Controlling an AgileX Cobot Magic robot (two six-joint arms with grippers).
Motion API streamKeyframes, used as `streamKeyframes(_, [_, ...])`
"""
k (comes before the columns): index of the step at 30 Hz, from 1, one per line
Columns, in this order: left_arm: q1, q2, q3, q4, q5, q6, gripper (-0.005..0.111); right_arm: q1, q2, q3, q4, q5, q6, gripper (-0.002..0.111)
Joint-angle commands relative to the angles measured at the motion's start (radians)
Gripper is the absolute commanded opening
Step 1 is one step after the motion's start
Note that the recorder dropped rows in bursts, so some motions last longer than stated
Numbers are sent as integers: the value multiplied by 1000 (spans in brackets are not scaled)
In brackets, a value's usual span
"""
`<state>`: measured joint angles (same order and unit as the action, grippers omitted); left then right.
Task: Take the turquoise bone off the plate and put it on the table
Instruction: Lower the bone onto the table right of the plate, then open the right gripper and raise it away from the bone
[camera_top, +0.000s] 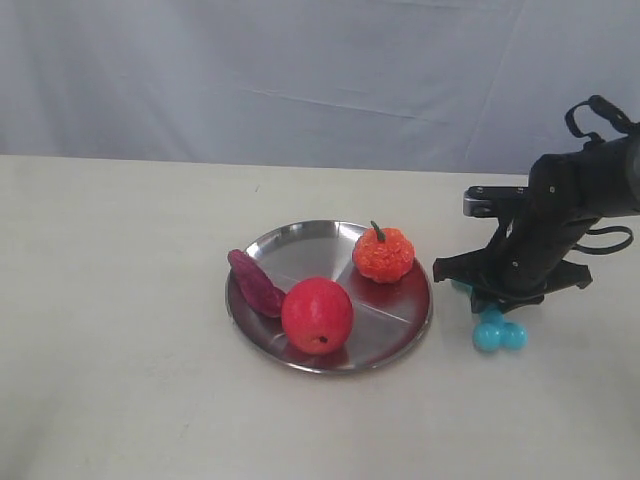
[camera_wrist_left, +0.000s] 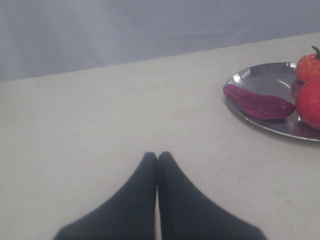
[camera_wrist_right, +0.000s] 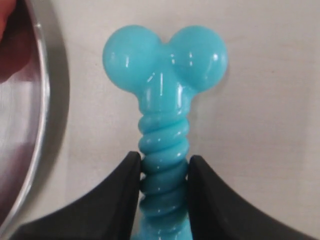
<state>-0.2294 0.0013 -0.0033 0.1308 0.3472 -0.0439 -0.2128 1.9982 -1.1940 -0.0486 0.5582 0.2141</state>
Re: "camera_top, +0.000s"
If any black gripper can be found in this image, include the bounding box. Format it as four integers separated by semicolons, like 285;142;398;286
432;206;593;314

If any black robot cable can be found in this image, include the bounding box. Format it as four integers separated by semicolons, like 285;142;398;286
564;94;636;255

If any orange toy pumpkin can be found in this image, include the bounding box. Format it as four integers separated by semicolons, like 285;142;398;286
352;220;415;284

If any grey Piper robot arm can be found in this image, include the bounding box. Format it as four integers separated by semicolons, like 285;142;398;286
433;136;639;313

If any purple toy sweet potato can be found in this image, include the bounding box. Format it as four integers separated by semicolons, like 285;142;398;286
227;249;286;318

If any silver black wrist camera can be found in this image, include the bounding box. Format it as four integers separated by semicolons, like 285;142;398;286
463;186;528;218

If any red toy apple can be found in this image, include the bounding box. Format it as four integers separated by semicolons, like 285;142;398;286
281;277;354;355

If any round steel plate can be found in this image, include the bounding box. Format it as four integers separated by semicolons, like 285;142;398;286
226;220;433;375

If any teal toy bone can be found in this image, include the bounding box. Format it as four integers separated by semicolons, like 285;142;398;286
472;305;529;353

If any white backdrop cloth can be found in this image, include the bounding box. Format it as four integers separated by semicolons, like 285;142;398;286
1;1;639;173

